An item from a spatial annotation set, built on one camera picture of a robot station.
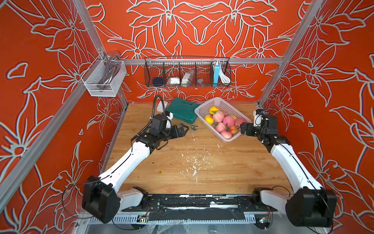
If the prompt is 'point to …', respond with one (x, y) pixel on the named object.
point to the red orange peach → (233, 129)
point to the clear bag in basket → (187, 78)
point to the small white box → (159, 107)
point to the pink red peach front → (239, 120)
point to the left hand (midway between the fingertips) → (182, 128)
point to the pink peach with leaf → (220, 127)
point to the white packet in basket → (175, 80)
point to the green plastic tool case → (183, 110)
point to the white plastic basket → (203, 109)
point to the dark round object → (158, 81)
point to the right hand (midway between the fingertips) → (246, 124)
